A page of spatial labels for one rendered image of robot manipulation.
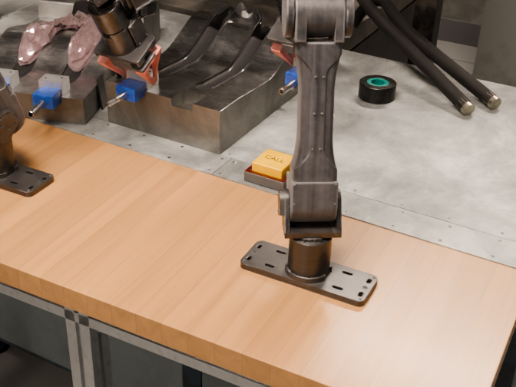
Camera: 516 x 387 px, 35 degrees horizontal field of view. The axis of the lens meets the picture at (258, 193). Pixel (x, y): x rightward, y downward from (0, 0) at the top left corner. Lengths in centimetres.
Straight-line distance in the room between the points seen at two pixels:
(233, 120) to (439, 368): 67
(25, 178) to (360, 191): 58
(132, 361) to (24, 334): 35
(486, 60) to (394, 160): 255
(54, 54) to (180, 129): 38
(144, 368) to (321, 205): 92
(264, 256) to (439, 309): 27
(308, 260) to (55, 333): 106
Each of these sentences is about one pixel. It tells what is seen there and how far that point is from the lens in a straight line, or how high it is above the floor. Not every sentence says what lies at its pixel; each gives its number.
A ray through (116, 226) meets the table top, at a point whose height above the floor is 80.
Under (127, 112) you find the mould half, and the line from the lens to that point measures 163.
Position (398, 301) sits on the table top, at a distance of 121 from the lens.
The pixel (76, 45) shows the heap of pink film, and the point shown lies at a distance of 179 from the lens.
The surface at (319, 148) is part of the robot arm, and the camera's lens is 114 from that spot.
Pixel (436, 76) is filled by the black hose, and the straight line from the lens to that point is 183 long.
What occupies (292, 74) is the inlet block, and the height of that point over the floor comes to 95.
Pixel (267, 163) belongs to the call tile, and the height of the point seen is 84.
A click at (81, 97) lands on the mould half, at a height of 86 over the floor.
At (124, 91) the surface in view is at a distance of 157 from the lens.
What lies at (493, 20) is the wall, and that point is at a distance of 401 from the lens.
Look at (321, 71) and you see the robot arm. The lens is 112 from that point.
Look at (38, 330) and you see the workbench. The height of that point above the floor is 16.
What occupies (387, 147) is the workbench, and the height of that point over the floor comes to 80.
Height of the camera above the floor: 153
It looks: 31 degrees down
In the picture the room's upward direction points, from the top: 2 degrees clockwise
